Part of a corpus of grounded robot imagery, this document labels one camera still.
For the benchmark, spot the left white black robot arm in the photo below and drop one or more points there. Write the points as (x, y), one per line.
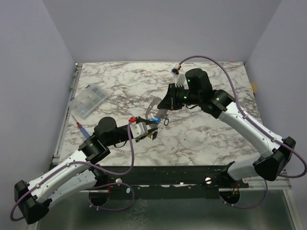
(80, 170)

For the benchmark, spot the black key tag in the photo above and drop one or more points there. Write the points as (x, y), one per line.
(166, 122)

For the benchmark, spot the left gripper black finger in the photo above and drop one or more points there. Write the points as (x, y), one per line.
(152, 121)
(150, 131)

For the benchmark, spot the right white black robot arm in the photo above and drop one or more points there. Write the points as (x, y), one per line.
(273, 149)

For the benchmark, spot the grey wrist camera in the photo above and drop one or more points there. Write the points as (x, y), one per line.
(139, 130)
(176, 70)

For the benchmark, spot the black mounting base rail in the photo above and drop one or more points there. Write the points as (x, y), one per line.
(164, 182)

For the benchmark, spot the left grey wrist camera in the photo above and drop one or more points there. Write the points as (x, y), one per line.
(139, 130)

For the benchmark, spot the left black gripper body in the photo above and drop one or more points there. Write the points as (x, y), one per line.
(139, 139)

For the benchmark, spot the clear plastic screw box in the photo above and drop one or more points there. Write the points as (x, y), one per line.
(90, 98)

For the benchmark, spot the silver key organiser with rings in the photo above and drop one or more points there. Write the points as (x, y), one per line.
(154, 114)

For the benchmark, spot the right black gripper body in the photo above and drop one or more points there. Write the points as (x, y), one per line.
(172, 97)

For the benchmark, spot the blue red screwdriver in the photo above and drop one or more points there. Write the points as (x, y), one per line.
(81, 128)

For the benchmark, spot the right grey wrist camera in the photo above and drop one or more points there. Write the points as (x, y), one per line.
(176, 70)

